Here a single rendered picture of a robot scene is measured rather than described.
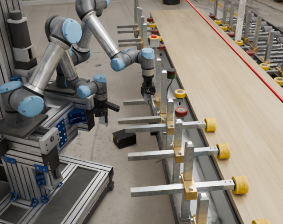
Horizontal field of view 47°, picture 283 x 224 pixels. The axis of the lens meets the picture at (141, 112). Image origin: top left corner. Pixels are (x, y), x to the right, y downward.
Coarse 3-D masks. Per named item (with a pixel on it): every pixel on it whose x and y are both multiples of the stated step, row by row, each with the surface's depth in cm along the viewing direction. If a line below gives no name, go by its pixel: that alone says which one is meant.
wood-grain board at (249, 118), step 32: (160, 32) 356; (192, 32) 353; (224, 32) 351; (192, 64) 277; (224, 64) 276; (256, 64) 274; (192, 96) 228; (224, 96) 227; (256, 96) 226; (224, 128) 193; (256, 128) 192; (224, 160) 168; (256, 160) 167; (256, 192) 148
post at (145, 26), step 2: (144, 24) 310; (146, 24) 310; (144, 26) 311; (146, 26) 311; (144, 28) 312; (146, 28) 312; (144, 30) 313; (146, 30) 313; (144, 32) 314; (146, 32) 314; (144, 34) 315; (146, 34) 315; (144, 36) 316; (146, 36) 316; (144, 38) 317; (146, 38) 317; (144, 40) 318; (146, 40) 318; (144, 42) 319; (146, 42) 319; (144, 44) 320; (146, 44) 320; (144, 46) 321; (146, 46) 321
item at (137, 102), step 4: (124, 100) 234; (128, 100) 234; (132, 100) 234; (136, 100) 234; (140, 100) 234; (144, 100) 234; (176, 100) 236; (180, 100) 236; (124, 104) 234; (128, 104) 234; (132, 104) 234; (136, 104) 235
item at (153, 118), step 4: (148, 116) 214; (152, 116) 214; (156, 116) 214; (176, 116) 214; (120, 120) 211; (124, 120) 211; (128, 120) 212; (132, 120) 212; (136, 120) 212; (140, 120) 212; (144, 120) 213; (148, 120) 213; (152, 120) 213; (156, 120) 213; (160, 120) 214
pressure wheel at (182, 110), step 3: (177, 108) 213; (180, 108) 212; (183, 108) 214; (186, 108) 213; (177, 111) 210; (180, 111) 210; (183, 111) 210; (186, 111) 210; (177, 114) 211; (180, 114) 210; (183, 114) 210; (186, 114) 212
